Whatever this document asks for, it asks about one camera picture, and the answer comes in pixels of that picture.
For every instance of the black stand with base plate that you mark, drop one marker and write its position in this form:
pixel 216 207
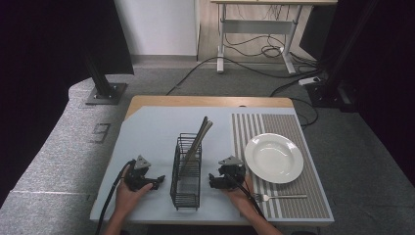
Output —
pixel 104 89

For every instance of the silver cutlery piece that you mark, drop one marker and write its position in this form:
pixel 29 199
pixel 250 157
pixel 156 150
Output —
pixel 199 138
pixel 205 130

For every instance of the person's right hand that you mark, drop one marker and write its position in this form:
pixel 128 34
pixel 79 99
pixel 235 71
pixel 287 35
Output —
pixel 244 196

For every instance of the grey striped placemat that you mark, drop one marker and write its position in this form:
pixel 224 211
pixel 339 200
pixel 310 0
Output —
pixel 310 196

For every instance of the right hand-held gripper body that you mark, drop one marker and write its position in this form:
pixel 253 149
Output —
pixel 232 173

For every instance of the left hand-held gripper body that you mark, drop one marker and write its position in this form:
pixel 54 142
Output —
pixel 138 176

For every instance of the silver fork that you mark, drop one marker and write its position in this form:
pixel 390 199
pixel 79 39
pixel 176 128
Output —
pixel 287 197

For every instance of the white plate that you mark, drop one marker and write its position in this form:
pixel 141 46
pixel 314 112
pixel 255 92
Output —
pixel 274 158

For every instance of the black metal stand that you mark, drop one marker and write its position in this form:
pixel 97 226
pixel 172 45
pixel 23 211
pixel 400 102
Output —
pixel 339 75

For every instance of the grey floor socket plate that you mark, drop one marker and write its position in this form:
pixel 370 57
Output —
pixel 100 133

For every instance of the white frame desk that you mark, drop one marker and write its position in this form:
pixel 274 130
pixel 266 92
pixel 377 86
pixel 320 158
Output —
pixel 261 26

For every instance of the white power strip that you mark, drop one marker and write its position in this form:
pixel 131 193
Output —
pixel 309 80

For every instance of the person's left hand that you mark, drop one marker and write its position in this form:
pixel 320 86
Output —
pixel 125 197

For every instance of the light blue table mat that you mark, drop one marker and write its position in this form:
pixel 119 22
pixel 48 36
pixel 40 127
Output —
pixel 153 137

